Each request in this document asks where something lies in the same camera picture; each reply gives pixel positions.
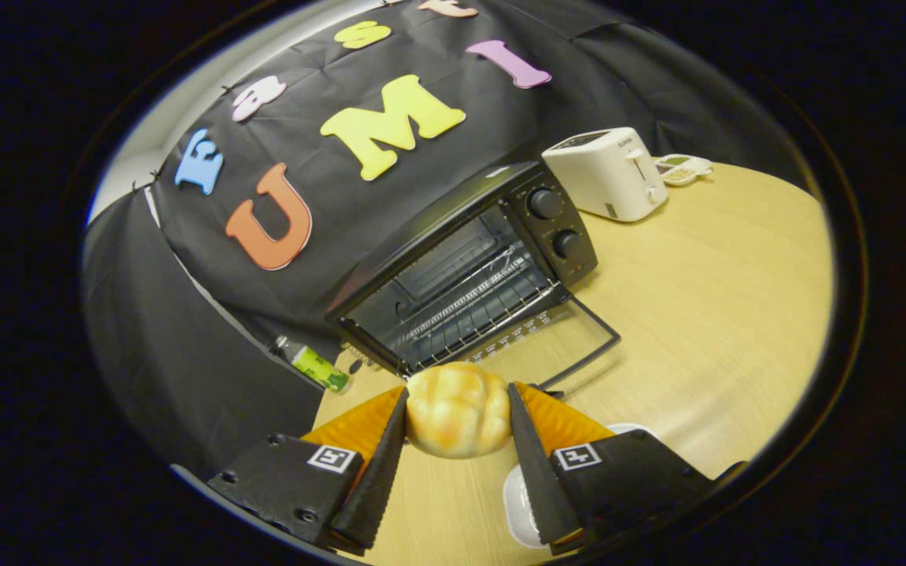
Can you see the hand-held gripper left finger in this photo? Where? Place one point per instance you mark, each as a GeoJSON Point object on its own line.
{"type": "Point", "coordinates": [378, 479]}

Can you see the golden bread roll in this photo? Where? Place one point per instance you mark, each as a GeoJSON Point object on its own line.
{"type": "Point", "coordinates": [457, 409]}

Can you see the white divided dish with seeds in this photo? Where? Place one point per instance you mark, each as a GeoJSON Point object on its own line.
{"type": "Point", "coordinates": [681, 170]}

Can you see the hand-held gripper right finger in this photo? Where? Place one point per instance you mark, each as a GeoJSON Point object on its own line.
{"type": "Point", "coordinates": [535, 479]}

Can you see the black toaster oven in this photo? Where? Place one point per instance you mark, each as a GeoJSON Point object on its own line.
{"type": "Point", "coordinates": [541, 228]}

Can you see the green label plastic bottle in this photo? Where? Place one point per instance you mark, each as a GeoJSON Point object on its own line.
{"type": "Point", "coordinates": [315, 367]}

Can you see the white pop-up toaster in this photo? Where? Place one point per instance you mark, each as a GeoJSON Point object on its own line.
{"type": "Point", "coordinates": [602, 177]}

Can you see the white rectangular plate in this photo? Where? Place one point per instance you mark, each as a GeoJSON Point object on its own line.
{"type": "Point", "coordinates": [517, 503]}

